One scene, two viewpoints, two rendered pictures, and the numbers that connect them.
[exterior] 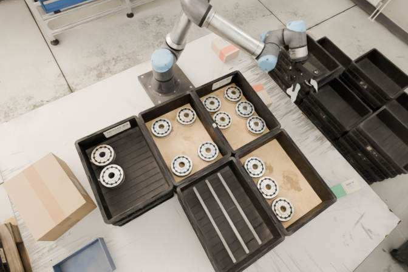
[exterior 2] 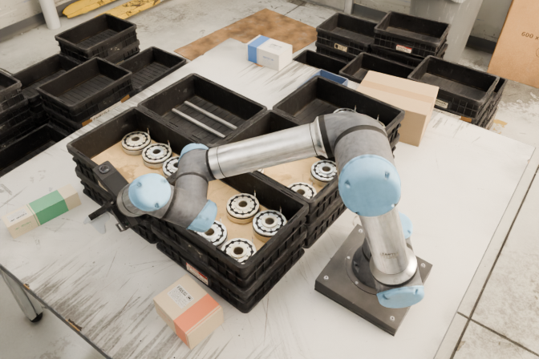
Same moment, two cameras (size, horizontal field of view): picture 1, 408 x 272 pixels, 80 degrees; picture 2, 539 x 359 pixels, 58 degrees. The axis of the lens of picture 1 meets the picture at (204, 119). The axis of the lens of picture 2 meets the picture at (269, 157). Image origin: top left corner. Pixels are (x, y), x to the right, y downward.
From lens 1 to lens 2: 1.65 m
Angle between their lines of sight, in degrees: 76
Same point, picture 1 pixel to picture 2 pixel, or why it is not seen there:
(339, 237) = (50, 174)
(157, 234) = not seen: hidden behind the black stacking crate
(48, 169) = (411, 104)
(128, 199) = (315, 113)
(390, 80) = not seen: outside the picture
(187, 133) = (287, 182)
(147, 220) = not seen: hidden behind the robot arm
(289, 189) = (123, 167)
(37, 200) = (395, 86)
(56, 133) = (459, 166)
